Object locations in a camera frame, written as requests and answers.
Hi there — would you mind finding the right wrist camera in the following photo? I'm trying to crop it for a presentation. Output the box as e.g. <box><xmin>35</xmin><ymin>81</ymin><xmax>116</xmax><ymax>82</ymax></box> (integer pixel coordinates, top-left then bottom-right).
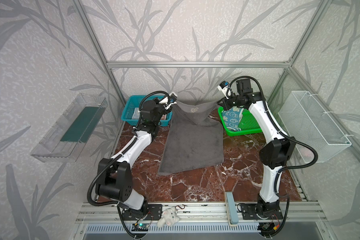
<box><xmin>218</xmin><ymin>81</ymin><xmax>233</xmax><ymax>99</ymax></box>

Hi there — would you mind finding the teal plastic basket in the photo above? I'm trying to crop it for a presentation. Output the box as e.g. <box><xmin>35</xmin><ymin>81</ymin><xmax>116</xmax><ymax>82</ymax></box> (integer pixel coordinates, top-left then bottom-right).
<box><xmin>121</xmin><ymin>95</ymin><xmax>173</xmax><ymax>127</ymax></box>

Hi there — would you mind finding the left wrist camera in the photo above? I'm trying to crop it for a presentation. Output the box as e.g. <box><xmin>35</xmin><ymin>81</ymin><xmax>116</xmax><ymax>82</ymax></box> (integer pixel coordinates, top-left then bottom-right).
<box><xmin>159</xmin><ymin>92</ymin><xmax>178</xmax><ymax>110</ymax></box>

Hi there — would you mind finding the clear plastic wall bin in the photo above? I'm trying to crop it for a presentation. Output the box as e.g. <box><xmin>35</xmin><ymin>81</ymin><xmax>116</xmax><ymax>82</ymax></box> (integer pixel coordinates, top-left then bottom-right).
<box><xmin>31</xmin><ymin>94</ymin><xmax>108</xmax><ymax>163</ymax></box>

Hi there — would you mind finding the green plastic basket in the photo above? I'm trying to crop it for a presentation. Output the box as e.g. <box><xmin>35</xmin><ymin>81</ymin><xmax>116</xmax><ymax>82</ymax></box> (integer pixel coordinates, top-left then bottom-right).
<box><xmin>218</xmin><ymin>107</ymin><xmax>263</xmax><ymax>137</ymax></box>

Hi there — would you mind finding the white plush toy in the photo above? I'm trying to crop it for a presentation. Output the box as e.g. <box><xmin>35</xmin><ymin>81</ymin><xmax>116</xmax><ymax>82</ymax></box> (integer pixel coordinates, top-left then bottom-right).
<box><xmin>157</xmin><ymin>207</ymin><xmax>180</xmax><ymax>228</ymax></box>

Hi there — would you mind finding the grey towel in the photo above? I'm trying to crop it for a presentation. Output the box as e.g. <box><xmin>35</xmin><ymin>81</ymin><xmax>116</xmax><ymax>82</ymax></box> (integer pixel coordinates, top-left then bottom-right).
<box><xmin>158</xmin><ymin>102</ymin><xmax>224</xmax><ymax>176</ymax></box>

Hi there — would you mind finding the green lit circuit board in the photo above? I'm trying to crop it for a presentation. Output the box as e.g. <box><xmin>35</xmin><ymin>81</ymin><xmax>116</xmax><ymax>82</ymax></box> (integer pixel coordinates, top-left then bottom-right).
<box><xmin>131</xmin><ymin>223</ymin><xmax>150</xmax><ymax>232</ymax></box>

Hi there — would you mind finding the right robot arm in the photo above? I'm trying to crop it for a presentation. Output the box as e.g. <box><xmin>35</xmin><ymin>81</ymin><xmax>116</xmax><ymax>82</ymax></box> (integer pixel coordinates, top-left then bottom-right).
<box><xmin>218</xmin><ymin>76</ymin><xmax>319</xmax><ymax>220</ymax></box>

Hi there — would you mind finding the printed rabbit towel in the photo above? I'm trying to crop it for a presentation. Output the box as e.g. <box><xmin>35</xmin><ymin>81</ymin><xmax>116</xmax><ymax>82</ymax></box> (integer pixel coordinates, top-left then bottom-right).
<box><xmin>131</xmin><ymin>108</ymin><xmax>140</xmax><ymax>120</ymax></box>

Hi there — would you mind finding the pink item in wire basket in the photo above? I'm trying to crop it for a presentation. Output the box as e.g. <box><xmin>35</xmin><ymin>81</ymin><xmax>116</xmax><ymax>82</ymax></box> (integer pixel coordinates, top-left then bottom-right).
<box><xmin>300</xmin><ymin>147</ymin><xmax>315</xmax><ymax>161</ymax></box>

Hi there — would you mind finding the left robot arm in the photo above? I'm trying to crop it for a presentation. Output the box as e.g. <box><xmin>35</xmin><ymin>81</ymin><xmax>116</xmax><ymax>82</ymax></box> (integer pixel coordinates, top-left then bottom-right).
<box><xmin>87</xmin><ymin>91</ymin><xmax>178</xmax><ymax>215</ymax></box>

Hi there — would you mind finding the white wire mesh basket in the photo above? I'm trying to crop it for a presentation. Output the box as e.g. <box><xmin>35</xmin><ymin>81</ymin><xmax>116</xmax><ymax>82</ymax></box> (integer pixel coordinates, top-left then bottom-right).
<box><xmin>278</xmin><ymin>91</ymin><xmax>352</xmax><ymax>163</ymax></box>

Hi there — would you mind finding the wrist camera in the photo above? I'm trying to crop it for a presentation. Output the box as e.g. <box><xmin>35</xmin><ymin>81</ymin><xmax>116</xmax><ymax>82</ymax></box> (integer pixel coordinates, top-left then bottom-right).
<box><xmin>218</xmin><ymin>81</ymin><xmax>233</xmax><ymax>99</ymax></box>
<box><xmin>159</xmin><ymin>92</ymin><xmax>178</xmax><ymax>110</ymax></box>

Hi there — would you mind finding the teal patterned towel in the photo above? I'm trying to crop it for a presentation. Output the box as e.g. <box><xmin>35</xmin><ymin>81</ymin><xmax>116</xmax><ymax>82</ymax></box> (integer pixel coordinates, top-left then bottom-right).
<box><xmin>222</xmin><ymin>107</ymin><xmax>244</xmax><ymax>132</ymax></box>

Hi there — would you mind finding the grey blue sponge block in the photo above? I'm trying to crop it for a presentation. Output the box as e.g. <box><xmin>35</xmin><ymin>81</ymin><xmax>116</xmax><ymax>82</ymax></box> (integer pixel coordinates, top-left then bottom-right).
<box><xmin>225</xmin><ymin>192</ymin><xmax>239</xmax><ymax>227</ymax></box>

